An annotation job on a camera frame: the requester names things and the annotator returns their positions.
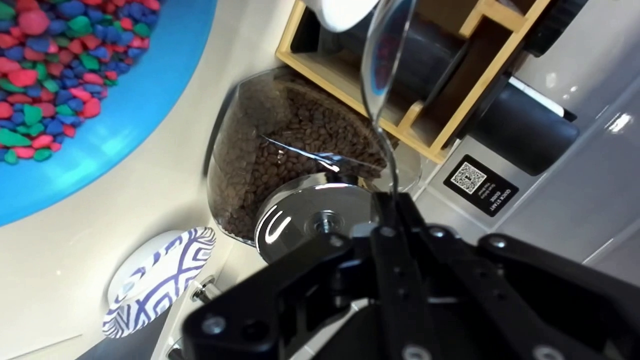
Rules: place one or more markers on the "silver spoon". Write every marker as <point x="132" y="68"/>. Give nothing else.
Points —
<point x="387" y="55"/>

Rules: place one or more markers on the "silver coffee machine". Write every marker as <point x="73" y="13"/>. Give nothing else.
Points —
<point x="590" y="190"/>

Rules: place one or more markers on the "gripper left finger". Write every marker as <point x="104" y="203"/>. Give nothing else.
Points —
<point x="310" y="280"/>

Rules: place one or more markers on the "wooden organizer box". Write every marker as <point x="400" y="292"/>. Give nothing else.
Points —
<point x="350" y="85"/>

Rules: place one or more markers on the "paper cup with blue pattern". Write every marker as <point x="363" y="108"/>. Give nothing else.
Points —
<point x="155" y="280"/>

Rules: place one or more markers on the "black cylinder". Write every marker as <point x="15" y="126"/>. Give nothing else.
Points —
<point x="525" y="130"/>

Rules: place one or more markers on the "white cup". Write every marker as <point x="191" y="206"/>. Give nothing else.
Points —
<point x="342" y="12"/>

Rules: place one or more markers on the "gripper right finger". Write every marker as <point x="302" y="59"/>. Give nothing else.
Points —
<point x="540" y="295"/>

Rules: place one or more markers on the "small silver knob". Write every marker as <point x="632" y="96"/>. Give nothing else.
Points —
<point x="204" y="290"/>

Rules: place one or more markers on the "silver jar lid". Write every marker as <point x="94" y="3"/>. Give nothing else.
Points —
<point x="310" y="215"/>

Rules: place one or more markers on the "heap of coloured pebbles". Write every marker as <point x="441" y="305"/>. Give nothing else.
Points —
<point x="55" y="70"/>

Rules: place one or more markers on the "glass jar of coffee beans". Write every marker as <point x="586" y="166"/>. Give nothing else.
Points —
<point x="280" y="135"/>

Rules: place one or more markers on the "blue bowl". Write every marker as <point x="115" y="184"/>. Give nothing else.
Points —
<point x="150" y="105"/>

